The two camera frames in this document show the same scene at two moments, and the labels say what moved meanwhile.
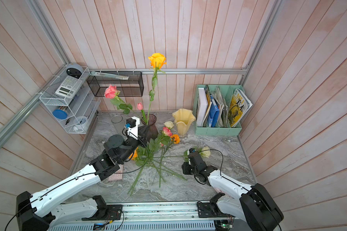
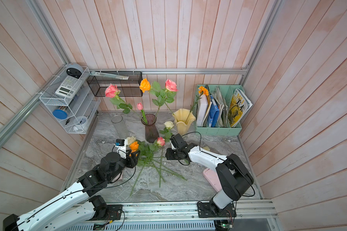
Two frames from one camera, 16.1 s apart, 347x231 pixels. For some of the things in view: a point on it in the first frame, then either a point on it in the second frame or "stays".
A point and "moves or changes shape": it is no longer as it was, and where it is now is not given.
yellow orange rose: x=157 y=60 → x=144 y=85
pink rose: x=148 y=151 → x=165 y=95
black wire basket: x=128 y=83 stays
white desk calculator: x=69 y=87 stays
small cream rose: x=169 y=124 stays
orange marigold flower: x=175 y=138 moves or changes shape
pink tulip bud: x=140 y=107 stays
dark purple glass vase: x=150 y=120 stays
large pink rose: x=112 y=92 stays
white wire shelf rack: x=70 y=99 stays
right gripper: x=185 y=168 → x=169 y=156
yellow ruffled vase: x=182 y=118 stays
